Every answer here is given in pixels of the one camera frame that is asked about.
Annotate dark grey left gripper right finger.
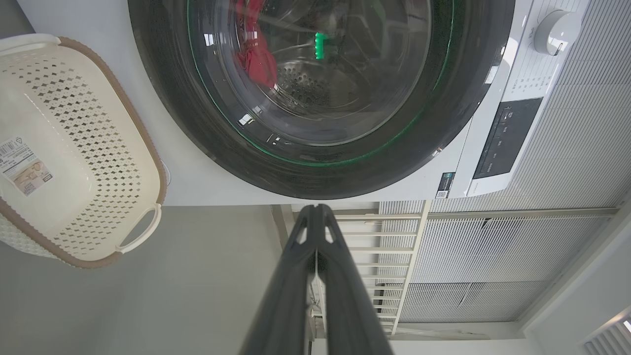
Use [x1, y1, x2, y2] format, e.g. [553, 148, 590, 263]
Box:
[315, 205, 394, 355]

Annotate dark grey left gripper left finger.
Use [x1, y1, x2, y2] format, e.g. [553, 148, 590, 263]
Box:
[240, 205, 320, 355]

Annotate washing machine glass door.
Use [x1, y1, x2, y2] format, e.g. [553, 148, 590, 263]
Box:
[127, 0, 516, 200]

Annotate red garment with white band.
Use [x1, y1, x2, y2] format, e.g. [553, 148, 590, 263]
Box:
[235, 0, 278, 88]

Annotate white front-load washing machine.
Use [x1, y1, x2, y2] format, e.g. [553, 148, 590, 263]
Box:
[17, 0, 592, 207]

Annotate dark sticker with QR code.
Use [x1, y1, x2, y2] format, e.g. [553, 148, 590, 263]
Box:
[436, 172, 455, 199]

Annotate black washing machine control panel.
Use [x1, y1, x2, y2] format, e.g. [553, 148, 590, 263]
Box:
[472, 97, 544, 180]

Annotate cream perforated laundry basket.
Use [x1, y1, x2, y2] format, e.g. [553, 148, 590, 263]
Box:
[0, 34, 167, 269]

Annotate printed product label sticker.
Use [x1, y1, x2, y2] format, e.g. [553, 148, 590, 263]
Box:
[0, 137, 53, 197]

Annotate white metal railing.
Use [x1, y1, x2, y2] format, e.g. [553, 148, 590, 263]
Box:
[271, 202, 619, 336]

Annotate white round control knob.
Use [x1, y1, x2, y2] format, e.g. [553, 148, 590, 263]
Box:
[533, 10, 582, 56]

